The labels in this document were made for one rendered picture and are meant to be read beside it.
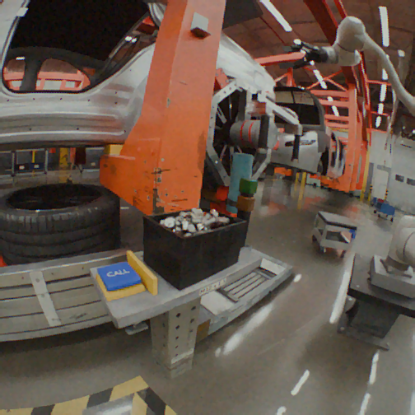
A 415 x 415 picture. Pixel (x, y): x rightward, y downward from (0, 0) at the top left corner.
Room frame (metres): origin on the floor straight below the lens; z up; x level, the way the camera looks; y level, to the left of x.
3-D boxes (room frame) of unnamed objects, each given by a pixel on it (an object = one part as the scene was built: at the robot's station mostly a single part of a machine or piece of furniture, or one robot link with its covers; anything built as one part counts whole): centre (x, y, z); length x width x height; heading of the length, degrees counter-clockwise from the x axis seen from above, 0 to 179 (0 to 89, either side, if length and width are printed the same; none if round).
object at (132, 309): (0.42, 0.03, 0.44); 0.43 x 0.17 x 0.03; 135
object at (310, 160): (5.32, -2.64, 1.49); 4.95 x 1.86 x 1.59; 135
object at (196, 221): (0.43, 0.02, 0.52); 0.20 x 0.14 x 0.13; 139
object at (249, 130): (0.99, -0.18, 0.85); 0.21 x 0.14 x 0.14; 45
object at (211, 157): (1.04, -0.13, 0.85); 0.54 x 0.07 x 0.54; 135
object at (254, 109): (0.78, -0.15, 0.93); 0.09 x 0.05 x 0.05; 45
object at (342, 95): (4.56, -1.87, 2.55); 2.58 x 0.12 x 0.40; 45
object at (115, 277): (0.30, 0.15, 0.47); 0.07 x 0.07 x 0.02; 45
